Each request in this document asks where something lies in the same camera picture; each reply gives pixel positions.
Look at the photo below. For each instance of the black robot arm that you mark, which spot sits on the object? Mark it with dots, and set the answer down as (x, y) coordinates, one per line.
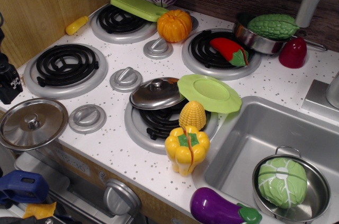
(11, 85)

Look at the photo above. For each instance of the small steel pot lid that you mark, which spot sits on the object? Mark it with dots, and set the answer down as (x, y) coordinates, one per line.
(155, 94)

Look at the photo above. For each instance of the front right stove burner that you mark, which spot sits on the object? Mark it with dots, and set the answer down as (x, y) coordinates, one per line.
(149, 128)

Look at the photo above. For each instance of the grey stove knob middle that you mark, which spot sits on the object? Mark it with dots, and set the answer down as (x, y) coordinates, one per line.
(126, 80)

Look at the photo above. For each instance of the grey stove knob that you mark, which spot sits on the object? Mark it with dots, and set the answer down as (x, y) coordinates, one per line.
(126, 80)
(158, 49)
(87, 119)

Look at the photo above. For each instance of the grey stove knob back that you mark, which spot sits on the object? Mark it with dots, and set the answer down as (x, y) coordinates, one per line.
(158, 49)

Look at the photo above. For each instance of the grey stove knob front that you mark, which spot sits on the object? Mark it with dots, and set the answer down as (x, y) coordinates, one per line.
(87, 119)

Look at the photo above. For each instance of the back left stove burner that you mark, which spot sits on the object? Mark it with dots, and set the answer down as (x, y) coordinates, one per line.
(114, 25)

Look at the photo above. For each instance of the front left stove burner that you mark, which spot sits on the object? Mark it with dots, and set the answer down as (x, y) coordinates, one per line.
(65, 71)

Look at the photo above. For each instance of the large steel pot lid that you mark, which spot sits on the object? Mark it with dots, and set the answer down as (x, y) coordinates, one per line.
(33, 124)

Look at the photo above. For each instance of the yellow toy corn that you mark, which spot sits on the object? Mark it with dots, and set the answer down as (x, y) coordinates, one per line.
(193, 114)

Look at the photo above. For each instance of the light green plastic plate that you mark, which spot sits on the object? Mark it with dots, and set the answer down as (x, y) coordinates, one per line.
(213, 94)

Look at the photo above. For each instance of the yellow toy bell pepper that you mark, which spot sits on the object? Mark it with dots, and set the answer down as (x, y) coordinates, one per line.
(186, 148)

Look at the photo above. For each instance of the orange toy pumpkin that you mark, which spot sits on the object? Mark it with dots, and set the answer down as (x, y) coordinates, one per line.
(174, 26)

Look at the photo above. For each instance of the red toy chili pepper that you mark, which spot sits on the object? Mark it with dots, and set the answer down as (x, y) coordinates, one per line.
(234, 53)

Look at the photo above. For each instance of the grey sink basin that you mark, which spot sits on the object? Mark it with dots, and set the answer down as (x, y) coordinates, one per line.
(260, 129)

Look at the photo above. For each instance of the green plastic cutting board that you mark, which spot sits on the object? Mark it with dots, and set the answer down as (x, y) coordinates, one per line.
(140, 8)

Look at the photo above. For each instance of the steel saucepan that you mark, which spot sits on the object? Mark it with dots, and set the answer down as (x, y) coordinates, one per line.
(252, 40)

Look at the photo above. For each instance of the grey oven knob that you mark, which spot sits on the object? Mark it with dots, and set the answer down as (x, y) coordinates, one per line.
(120, 199)

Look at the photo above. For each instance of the purple toy eggplant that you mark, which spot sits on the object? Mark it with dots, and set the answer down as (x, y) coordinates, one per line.
(207, 206)

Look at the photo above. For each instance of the green toy bitter gourd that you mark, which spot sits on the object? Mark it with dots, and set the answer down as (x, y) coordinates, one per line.
(273, 26)

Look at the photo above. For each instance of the dark red toy cup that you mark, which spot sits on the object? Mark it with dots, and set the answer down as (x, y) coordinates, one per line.
(293, 54)

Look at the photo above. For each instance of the green toy cabbage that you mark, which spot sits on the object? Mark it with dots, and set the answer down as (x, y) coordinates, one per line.
(282, 182)

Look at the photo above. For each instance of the yellow cloth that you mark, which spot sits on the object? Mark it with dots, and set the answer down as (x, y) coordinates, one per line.
(39, 211)

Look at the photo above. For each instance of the blue clamp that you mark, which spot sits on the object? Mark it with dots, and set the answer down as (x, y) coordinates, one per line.
(23, 187)

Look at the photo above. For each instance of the steel pot in sink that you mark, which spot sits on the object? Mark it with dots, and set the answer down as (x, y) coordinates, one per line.
(317, 199)

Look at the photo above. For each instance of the yellow toy handle piece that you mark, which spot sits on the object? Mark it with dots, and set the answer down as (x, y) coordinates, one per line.
(76, 25)

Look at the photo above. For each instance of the grey oven door handle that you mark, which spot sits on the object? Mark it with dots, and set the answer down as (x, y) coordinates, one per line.
(87, 209)

